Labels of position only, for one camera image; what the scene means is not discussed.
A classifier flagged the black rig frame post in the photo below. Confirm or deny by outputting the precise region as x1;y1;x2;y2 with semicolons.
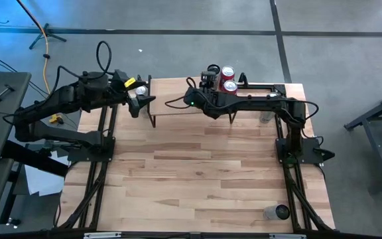
0;141;70;179

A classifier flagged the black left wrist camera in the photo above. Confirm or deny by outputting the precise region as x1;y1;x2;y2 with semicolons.
110;68;132;88

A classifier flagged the orange Fanta soda can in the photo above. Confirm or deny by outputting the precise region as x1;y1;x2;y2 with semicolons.
220;65;236;82
222;80;239;96

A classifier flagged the white paper sheet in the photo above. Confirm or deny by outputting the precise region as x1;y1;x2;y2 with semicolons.
24;151;70;197

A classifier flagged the black aluminium table frame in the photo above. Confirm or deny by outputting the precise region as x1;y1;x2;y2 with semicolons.
0;74;382;239

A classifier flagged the black camera cable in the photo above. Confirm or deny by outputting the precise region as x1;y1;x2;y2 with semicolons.
95;40;113;73

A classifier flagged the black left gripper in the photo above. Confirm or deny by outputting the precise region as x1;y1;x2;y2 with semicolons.
110;79;157;118

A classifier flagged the black tripod stand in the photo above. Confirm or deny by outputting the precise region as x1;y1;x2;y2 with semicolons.
15;0;68;51

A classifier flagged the black neighbouring table frame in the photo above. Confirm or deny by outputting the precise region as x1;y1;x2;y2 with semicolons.
343;85;382;187

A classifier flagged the yellow hanging cable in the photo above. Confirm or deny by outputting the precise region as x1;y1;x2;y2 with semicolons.
42;28;51;96

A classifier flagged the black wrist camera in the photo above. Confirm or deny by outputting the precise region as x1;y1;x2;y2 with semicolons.
110;68;132;88
200;70;217;88

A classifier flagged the silver can black lid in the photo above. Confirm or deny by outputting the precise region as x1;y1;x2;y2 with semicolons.
263;204;291;222

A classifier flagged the silver metal plate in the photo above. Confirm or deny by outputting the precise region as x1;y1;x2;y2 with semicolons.
269;233;306;239
84;232;123;239

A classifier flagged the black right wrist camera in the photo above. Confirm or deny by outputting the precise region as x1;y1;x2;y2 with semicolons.
200;70;217;88

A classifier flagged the tall grey drink can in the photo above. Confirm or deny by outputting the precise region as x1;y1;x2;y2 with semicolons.
259;111;277;124

